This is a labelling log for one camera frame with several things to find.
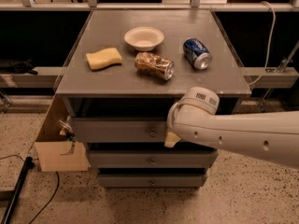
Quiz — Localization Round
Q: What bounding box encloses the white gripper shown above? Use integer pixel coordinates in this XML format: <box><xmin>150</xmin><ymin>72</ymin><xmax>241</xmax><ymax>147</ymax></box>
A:
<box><xmin>164</xmin><ymin>103</ymin><xmax>180</xmax><ymax>148</ymax></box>

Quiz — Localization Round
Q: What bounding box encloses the grey top drawer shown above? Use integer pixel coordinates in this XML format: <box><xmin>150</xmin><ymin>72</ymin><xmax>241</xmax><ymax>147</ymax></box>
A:
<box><xmin>70</xmin><ymin>118</ymin><xmax>167</xmax><ymax>143</ymax></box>

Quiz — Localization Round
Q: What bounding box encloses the grey drawer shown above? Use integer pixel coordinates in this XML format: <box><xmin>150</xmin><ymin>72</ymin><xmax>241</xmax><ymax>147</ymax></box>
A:
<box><xmin>70</xmin><ymin>118</ymin><xmax>167</xmax><ymax>143</ymax></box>
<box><xmin>87</xmin><ymin>150</ymin><xmax>218</xmax><ymax>168</ymax></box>
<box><xmin>98</xmin><ymin>175</ymin><xmax>207</xmax><ymax>188</ymax></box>

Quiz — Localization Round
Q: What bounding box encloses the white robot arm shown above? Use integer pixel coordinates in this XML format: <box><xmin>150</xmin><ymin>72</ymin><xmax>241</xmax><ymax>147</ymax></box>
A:
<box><xmin>164</xmin><ymin>87</ymin><xmax>299</xmax><ymax>168</ymax></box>

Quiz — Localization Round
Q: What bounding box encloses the grey middle drawer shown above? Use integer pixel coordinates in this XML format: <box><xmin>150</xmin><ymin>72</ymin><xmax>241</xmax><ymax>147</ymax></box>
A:
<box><xmin>87</xmin><ymin>150</ymin><xmax>218</xmax><ymax>168</ymax></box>

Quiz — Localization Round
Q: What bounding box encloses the grey bottom drawer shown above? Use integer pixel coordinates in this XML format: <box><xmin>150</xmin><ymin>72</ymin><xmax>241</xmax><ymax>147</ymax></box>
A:
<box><xmin>98</xmin><ymin>175</ymin><xmax>207</xmax><ymax>188</ymax></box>

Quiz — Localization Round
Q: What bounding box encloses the grey drawer cabinet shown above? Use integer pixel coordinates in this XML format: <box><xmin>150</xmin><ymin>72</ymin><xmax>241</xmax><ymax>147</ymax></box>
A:
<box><xmin>56</xmin><ymin>9</ymin><xmax>250</xmax><ymax>175</ymax></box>

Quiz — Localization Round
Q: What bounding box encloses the crushed brown can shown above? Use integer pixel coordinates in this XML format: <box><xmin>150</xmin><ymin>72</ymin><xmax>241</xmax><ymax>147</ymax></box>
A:
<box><xmin>135</xmin><ymin>52</ymin><xmax>174</xmax><ymax>81</ymax></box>

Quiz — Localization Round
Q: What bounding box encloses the blue soda can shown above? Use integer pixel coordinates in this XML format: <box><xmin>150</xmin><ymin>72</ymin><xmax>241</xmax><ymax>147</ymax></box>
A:
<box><xmin>183</xmin><ymin>38</ymin><xmax>212</xmax><ymax>70</ymax></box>

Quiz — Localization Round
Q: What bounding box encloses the crumpled trash in box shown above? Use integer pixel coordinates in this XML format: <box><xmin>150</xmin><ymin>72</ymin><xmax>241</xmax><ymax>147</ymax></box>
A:
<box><xmin>58</xmin><ymin>116</ymin><xmax>76</xmax><ymax>142</ymax></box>

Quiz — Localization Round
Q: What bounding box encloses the white paper bowl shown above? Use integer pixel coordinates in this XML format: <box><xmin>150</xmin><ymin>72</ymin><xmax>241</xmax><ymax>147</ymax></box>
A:
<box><xmin>124</xmin><ymin>27</ymin><xmax>164</xmax><ymax>51</ymax></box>

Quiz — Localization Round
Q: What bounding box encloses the yellow sponge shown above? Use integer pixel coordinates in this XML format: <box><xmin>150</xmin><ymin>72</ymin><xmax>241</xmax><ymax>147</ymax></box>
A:
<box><xmin>86</xmin><ymin>48</ymin><xmax>122</xmax><ymax>71</ymax></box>

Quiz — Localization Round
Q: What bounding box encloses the cardboard box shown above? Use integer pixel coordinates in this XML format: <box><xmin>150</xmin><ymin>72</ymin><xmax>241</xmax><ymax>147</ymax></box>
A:
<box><xmin>35</xmin><ymin>96</ymin><xmax>90</xmax><ymax>172</ymax></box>

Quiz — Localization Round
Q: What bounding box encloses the black bar on floor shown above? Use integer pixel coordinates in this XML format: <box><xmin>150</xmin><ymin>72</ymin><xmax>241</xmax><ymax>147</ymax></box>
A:
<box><xmin>0</xmin><ymin>157</ymin><xmax>35</xmax><ymax>224</ymax></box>

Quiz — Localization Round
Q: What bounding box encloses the white hanging cable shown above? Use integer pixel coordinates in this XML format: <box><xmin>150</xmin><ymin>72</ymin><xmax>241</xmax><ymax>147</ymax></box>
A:
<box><xmin>248</xmin><ymin>0</ymin><xmax>277</xmax><ymax>88</ymax></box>

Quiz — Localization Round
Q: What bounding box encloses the black floor cable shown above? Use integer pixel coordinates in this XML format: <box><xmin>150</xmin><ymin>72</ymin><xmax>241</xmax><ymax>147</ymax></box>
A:
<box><xmin>0</xmin><ymin>154</ymin><xmax>61</xmax><ymax>224</ymax></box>

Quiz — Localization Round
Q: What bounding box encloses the metal railing frame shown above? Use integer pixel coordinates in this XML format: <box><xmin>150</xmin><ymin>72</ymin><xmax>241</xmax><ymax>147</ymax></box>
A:
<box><xmin>0</xmin><ymin>0</ymin><xmax>299</xmax><ymax>11</ymax></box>

